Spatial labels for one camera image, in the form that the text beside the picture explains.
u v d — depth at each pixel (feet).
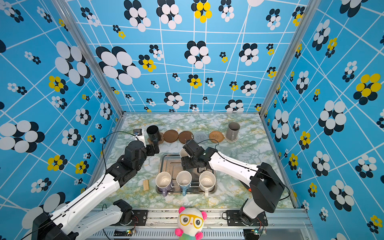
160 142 3.45
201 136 3.45
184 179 2.75
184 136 3.51
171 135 3.49
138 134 2.13
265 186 1.39
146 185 2.72
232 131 3.15
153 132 3.15
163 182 2.78
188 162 2.41
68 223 1.32
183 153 2.94
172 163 3.06
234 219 2.37
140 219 2.41
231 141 3.31
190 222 2.18
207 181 2.77
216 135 3.45
